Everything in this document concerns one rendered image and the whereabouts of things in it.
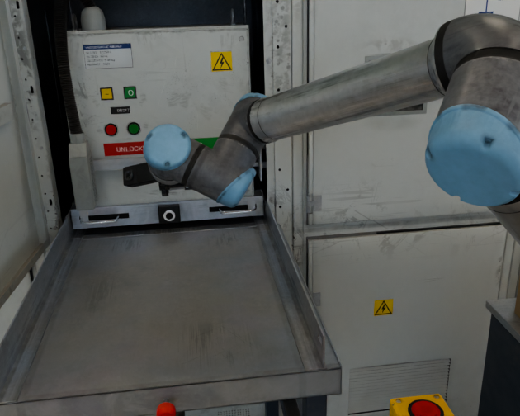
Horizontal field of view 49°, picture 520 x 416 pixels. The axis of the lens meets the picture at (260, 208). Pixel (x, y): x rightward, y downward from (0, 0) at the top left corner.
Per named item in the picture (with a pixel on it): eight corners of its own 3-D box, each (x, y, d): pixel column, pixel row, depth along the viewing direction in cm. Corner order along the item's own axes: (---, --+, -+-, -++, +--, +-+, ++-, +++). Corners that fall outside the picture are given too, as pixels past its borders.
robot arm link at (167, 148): (180, 177, 106) (132, 153, 106) (181, 191, 118) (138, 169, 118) (202, 135, 108) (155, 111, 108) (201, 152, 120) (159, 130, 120)
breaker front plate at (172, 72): (253, 201, 163) (248, 28, 146) (81, 213, 157) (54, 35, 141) (252, 200, 164) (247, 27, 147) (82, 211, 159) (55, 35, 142)
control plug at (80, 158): (95, 210, 147) (86, 144, 141) (76, 211, 147) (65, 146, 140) (99, 200, 154) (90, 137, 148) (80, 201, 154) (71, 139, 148)
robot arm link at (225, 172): (265, 154, 111) (209, 125, 111) (241, 203, 107) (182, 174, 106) (257, 172, 120) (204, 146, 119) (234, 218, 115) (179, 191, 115)
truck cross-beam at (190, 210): (263, 215, 165) (263, 196, 163) (73, 229, 158) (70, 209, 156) (261, 209, 169) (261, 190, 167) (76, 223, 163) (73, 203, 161)
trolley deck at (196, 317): (341, 394, 102) (342, 366, 100) (-19, 433, 95) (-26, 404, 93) (280, 242, 165) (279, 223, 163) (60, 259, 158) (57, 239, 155)
